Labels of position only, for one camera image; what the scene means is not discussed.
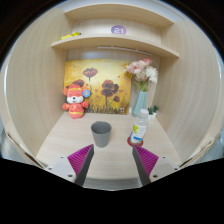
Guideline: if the red plush toy figure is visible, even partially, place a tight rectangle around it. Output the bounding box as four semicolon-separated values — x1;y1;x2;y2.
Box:
62;84;91;119

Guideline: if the yellow object on shelf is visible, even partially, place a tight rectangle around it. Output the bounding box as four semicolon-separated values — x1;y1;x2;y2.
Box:
59;32;81;40

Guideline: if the small potted plant right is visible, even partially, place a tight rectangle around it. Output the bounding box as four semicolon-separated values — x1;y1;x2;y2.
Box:
153;105;160;118

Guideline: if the yellow poppy flower painting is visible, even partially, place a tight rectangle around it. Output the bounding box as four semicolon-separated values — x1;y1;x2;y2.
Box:
64;59;131;114

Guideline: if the purple round number sticker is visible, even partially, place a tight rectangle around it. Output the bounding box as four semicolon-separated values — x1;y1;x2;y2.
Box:
111;25;127;35

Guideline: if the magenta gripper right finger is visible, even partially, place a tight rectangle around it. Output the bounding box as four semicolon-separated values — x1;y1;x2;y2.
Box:
131;144;182;187

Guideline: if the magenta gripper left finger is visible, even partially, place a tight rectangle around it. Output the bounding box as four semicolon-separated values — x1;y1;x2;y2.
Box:
43;143;95;187

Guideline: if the grey plastic cup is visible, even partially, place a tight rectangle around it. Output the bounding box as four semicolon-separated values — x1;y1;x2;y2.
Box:
91;121;112;148

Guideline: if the clear plastic water bottle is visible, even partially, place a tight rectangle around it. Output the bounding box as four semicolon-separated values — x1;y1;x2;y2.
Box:
130;109;149;144

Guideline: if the wooden desk hutch shelf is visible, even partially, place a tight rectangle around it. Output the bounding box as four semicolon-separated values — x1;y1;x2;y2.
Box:
0;3;224;168

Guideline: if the small potted plant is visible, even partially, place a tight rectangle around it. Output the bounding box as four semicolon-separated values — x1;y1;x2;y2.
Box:
153;105;160;118
148;107;154;121

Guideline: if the small potted plant left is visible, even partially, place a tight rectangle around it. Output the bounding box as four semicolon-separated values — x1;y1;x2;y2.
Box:
148;107;154;121

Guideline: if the red round coaster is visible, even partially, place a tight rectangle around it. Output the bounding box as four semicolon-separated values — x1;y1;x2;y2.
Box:
127;137;144;147

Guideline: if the pink white flower bouquet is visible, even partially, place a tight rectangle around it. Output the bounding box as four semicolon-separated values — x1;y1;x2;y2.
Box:
125;58;158;92

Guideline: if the teal ceramic vase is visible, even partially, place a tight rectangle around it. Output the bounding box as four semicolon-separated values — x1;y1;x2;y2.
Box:
132;91;147;116

